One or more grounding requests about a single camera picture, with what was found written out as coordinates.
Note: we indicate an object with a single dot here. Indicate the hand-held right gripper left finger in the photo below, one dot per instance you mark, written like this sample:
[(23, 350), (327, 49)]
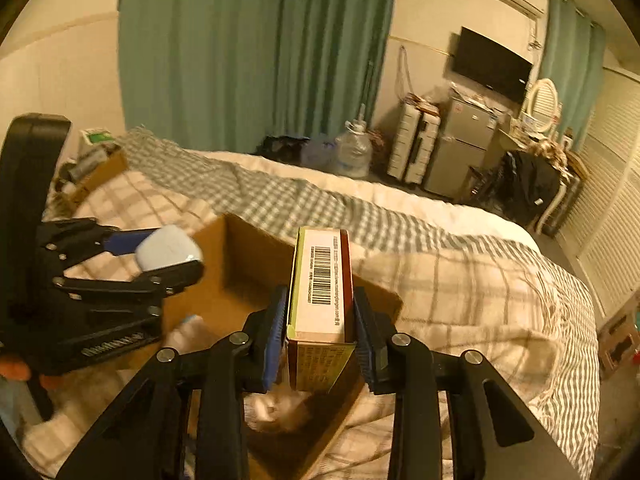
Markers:
[(278, 330)]

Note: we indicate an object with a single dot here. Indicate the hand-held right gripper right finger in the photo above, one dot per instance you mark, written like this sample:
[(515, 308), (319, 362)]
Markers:
[(364, 332)]

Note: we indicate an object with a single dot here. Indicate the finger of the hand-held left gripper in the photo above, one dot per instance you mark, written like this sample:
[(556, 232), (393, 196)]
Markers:
[(117, 243), (170, 278)]

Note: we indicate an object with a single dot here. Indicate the light blue rounded case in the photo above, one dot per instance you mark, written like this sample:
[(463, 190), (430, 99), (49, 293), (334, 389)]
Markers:
[(168, 253)]

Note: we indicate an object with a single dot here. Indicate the brown cardboard box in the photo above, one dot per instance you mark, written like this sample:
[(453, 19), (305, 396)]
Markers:
[(250, 320)]

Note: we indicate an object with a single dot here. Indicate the barcoded rectangular carton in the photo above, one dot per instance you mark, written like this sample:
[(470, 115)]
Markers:
[(322, 305)]

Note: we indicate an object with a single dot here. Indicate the person's left hand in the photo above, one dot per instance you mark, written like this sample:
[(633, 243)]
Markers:
[(14, 367)]

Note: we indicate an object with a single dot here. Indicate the plaid bed blanket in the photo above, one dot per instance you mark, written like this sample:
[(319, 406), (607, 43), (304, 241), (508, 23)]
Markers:
[(380, 280)]

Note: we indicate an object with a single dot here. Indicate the small cardboard box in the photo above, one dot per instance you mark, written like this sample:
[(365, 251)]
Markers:
[(97, 167)]

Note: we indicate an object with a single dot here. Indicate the green white small box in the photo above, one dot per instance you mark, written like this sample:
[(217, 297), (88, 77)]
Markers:
[(97, 136)]

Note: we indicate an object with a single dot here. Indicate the black bag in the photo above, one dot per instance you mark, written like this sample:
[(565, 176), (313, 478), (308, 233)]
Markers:
[(280, 147)]

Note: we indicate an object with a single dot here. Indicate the purple plastic bag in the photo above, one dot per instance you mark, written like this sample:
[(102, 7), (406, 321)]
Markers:
[(316, 150)]

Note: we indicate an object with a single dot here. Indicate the clear water jug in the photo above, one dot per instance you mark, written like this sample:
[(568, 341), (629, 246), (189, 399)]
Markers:
[(353, 147)]

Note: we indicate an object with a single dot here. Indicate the white suitcase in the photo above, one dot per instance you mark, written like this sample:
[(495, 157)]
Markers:
[(414, 145)]

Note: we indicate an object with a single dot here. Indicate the silver mini fridge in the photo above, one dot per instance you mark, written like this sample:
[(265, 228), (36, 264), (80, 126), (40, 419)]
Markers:
[(462, 145)]

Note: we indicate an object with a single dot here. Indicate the green curtain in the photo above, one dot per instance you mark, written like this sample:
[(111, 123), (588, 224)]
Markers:
[(250, 60), (570, 65)]

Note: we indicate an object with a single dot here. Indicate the white chair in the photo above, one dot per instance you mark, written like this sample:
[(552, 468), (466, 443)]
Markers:
[(555, 205)]

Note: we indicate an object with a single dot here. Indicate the printed cardboard box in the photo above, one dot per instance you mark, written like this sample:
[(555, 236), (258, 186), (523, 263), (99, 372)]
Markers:
[(620, 345)]

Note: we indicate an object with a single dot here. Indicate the white louvered wardrobe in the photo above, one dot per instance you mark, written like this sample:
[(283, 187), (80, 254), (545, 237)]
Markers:
[(605, 200)]

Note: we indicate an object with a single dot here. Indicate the white oval mirror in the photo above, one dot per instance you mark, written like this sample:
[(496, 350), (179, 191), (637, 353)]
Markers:
[(542, 102)]

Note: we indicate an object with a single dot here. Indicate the black wall television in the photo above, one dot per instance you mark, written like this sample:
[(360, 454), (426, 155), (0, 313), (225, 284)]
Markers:
[(492, 65)]

